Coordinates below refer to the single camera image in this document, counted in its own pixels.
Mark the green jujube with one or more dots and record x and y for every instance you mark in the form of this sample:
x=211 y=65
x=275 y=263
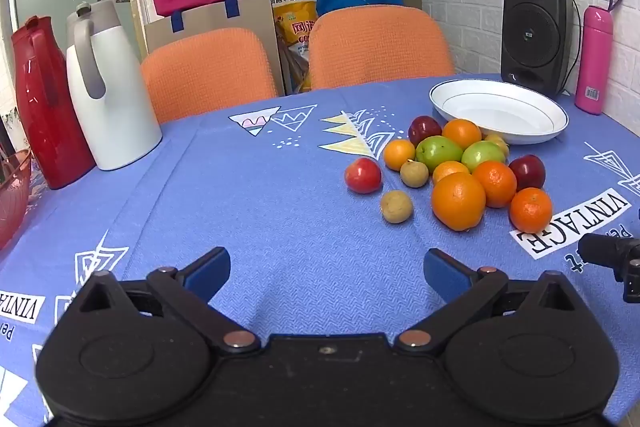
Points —
x=439 y=153
x=484 y=156

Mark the black speaker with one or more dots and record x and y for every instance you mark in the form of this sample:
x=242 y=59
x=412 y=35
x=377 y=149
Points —
x=530 y=37

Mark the yellow snack bag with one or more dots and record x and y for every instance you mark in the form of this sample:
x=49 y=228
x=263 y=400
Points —
x=295 y=27

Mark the orange chair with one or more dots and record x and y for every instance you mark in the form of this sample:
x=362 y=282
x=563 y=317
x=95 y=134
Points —
x=210 y=72
x=380 y=47

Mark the white thermos jug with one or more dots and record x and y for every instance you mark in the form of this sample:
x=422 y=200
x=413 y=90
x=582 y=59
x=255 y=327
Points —
x=120 y=122

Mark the large orange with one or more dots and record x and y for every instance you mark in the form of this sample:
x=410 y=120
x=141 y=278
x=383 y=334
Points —
x=458 y=201

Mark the white plate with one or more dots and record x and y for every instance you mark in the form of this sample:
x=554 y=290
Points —
x=500 y=107

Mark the small orange tangerine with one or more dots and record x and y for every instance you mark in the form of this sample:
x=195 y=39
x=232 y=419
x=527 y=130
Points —
x=495 y=183
x=399 y=154
x=450 y=168
x=531 y=210
x=461 y=132

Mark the brown longan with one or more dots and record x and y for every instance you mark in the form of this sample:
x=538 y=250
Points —
x=414 y=173
x=396 y=206

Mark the red apple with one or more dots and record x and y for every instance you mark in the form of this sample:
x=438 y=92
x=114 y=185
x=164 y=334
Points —
x=363 y=175

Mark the red thermos jug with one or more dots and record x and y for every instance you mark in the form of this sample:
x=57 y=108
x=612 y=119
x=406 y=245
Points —
x=45 y=132

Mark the kraft paper bag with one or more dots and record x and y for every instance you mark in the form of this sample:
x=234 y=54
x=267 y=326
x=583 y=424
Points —
x=210 y=19

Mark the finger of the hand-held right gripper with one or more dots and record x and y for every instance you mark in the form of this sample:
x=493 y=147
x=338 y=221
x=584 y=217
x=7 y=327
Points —
x=607 y=249

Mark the pink water bottle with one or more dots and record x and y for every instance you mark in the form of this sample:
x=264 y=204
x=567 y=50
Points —
x=595 y=57

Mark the small yellow fruit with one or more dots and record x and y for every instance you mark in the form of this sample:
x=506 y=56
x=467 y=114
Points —
x=499 y=143

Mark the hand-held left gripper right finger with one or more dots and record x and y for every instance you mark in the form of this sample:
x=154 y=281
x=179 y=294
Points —
x=442 y=272

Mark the blue printed tablecloth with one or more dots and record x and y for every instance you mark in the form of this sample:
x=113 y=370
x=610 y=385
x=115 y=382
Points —
x=250 y=217

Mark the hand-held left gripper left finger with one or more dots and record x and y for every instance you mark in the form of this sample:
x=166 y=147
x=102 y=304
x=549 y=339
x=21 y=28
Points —
x=212 y=269

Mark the pink plastic colander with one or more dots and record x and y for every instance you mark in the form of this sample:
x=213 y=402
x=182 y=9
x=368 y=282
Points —
x=12 y=202

